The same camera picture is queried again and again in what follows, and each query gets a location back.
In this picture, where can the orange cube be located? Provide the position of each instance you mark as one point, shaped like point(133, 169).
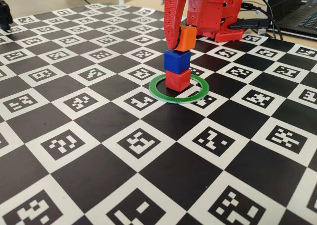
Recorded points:
point(187, 40)

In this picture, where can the black laptop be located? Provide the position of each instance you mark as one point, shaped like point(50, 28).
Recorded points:
point(292, 12)

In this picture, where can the black stand clamp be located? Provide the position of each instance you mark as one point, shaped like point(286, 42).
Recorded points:
point(5, 14)

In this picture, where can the red robot arm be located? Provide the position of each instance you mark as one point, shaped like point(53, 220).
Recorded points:
point(223, 16)

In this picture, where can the blue cube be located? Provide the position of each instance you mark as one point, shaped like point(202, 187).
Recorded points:
point(177, 61)

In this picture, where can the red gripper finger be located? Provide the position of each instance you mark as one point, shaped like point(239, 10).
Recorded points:
point(193, 12)
point(173, 16)

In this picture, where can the red cube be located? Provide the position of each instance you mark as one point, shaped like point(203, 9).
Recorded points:
point(177, 81)

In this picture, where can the small white connector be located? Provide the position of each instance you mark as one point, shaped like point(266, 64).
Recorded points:
point(262, 31)

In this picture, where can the black usb plug adapter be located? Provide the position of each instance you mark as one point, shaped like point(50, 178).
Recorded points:
point(247, 24)

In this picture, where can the black white marker checkerboard mat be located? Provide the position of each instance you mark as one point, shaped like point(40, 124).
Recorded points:
point(74, 160)

